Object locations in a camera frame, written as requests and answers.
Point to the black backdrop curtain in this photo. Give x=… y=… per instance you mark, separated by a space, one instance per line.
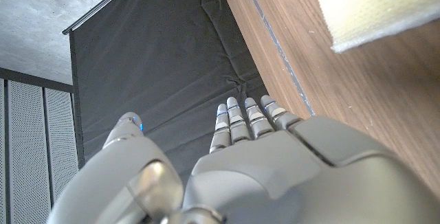
x=154 y=62

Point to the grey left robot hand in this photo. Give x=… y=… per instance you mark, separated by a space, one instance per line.
x=275 y=182

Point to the yellow sponge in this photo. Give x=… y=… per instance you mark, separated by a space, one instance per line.
x=371 y=7

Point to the black backdrop stand pole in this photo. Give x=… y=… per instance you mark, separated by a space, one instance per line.
x=101 y=5

